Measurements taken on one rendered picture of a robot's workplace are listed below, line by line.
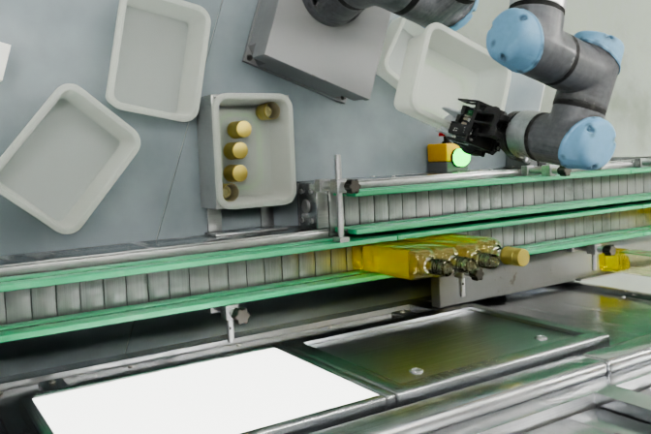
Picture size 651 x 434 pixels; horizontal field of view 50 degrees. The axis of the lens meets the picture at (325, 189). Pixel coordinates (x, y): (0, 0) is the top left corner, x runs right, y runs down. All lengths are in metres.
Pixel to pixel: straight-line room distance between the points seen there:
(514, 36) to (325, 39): 0.60
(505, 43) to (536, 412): 0.50
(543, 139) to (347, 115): 0.64
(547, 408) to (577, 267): 0.95
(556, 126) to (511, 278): 0.78
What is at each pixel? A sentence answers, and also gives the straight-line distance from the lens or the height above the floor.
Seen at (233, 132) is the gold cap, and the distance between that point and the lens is 1.40.
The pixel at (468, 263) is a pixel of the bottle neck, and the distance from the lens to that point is 1.32.
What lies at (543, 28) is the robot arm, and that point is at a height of 1.45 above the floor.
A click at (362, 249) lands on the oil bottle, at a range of 1.41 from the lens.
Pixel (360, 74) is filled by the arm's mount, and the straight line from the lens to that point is 1.50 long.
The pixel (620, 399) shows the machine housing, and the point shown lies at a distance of 1.10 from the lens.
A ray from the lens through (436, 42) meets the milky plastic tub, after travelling 1.34.
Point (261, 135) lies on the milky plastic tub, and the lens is 1.45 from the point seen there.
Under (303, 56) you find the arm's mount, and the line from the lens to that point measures 1.42.
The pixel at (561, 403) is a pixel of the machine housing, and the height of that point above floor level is 1.43.
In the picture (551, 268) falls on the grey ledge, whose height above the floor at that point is 0.88.
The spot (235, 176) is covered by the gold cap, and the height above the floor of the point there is 0.81.
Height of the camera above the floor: 2.06
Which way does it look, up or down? 58 degrees down
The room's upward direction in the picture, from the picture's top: 92 degrees clockwise
